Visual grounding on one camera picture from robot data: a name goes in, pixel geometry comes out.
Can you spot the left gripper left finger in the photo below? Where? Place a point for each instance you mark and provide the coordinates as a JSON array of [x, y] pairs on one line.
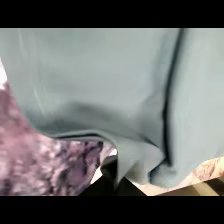
[[106, 181]]

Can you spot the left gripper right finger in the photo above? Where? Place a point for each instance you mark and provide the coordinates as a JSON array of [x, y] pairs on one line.
[[128, 190]]

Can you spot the grey-blue shirt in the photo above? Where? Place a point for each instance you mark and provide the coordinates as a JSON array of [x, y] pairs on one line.
[[110, 83]]

